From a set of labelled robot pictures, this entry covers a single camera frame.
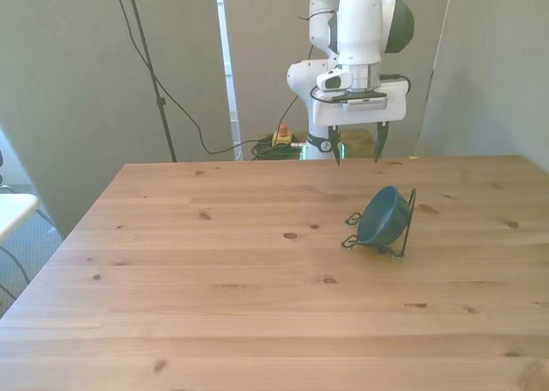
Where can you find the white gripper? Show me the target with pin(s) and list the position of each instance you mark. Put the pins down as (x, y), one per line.
(364, 110)

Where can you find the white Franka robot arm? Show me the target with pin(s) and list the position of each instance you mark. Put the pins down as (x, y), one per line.
(360, 31)

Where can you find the dark blue bowl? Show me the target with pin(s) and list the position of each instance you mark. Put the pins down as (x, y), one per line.
(381, 219)

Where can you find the yellow emergency stop button box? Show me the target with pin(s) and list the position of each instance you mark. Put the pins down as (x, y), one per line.
(281, 138)

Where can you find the white side table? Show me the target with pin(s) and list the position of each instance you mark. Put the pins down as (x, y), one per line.
(15, 211)

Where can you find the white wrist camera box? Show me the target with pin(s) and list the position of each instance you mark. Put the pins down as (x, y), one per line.
(332, 80)

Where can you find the black camera tripod stand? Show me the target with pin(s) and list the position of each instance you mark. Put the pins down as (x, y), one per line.
(148, 61)

